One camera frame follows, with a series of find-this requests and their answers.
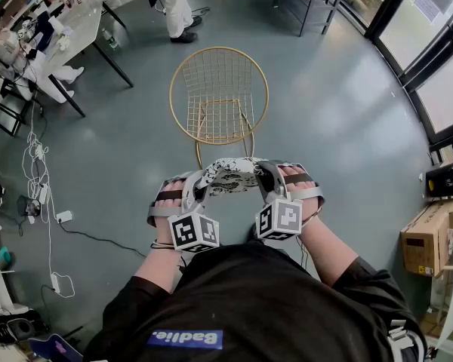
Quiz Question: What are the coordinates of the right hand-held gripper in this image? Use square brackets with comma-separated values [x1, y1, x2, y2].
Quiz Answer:
[254, 160, 326, 241]

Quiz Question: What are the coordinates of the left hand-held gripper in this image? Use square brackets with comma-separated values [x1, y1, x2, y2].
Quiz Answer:
[146, 170, 220, 254]

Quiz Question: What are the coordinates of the white black floral fabric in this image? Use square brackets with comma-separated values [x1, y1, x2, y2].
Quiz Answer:
[193, 156, 273, 200]

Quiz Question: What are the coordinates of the gold wire chair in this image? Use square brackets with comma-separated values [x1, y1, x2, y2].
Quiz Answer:
[168, 46, 270, 170]

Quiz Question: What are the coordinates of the person's right forearm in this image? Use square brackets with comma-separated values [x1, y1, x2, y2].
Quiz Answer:
[300, 198, 359, 288]

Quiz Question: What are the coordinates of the person's left forearm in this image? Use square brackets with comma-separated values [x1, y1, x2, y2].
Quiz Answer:
[134, 215, 184, 293]

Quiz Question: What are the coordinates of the person's right hand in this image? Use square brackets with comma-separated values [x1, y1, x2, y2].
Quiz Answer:
[278, 165, 319, 195]

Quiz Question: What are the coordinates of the person's left hand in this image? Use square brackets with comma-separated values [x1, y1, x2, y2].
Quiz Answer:
[154, 179, 185, 208]

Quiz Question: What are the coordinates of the black wrist band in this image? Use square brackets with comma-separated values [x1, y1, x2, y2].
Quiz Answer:
[149, 238, 177, 251]

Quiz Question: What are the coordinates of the person's black shirt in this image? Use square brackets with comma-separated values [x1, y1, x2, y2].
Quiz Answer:
[82, 239, 430, 362]

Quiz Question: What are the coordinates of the brown cardboard box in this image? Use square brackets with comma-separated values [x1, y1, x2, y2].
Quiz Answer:
[399, 198, 453, 278]

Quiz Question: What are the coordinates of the black floor device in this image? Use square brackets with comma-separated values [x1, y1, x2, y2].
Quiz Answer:
[17, 194, 42, 218]

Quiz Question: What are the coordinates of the black and yellow case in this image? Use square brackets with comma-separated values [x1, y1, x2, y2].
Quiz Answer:
[424, 162, 453, 200]

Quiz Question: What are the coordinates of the clear plastic bottle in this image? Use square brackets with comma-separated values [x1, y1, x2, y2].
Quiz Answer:
[100, 27, 120, 51]

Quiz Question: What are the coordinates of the white table with black legs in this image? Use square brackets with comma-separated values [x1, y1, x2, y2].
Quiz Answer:
[33, 0, 135, 118]

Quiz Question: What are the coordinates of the black stool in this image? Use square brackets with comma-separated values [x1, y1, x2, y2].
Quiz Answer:
[0, 77, 37, 138]

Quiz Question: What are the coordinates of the blue purple board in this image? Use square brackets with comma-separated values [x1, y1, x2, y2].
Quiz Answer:
[28, 333, 85, 362]

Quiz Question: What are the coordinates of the black speaker device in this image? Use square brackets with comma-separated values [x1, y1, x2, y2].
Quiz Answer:
[0, 307, 49, 345]

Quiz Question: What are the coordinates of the thin wrist bracelet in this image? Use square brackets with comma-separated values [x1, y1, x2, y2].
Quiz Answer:
[300, 205, 322, 228]

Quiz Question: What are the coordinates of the black floor cable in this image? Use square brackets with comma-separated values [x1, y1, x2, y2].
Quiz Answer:
[58, 220, 148, 259]

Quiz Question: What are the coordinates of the tangle of white cables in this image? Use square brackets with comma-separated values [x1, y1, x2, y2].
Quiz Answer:
[21, 100, 76, 299]

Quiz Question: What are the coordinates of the black glass door frame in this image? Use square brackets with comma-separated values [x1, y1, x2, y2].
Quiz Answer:
[364, 0, 453, 154]

